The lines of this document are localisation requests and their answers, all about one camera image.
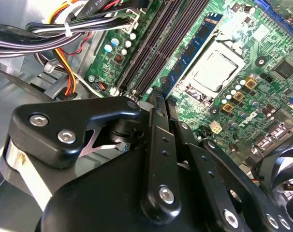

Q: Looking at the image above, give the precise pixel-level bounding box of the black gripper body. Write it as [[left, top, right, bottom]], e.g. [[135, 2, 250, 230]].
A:
[[35, 116, 211, 232]]

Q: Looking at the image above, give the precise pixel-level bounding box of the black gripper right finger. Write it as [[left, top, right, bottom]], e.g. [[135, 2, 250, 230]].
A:
[[169, 96, 293, 232]]

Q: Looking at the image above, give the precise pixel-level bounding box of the blue RAM stick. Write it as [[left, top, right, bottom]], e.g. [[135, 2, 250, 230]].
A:
[[162, 13, 226, 97]]

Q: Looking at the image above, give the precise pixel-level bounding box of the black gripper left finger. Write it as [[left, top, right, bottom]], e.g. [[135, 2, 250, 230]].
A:
[[0, 87, 183, 225]]

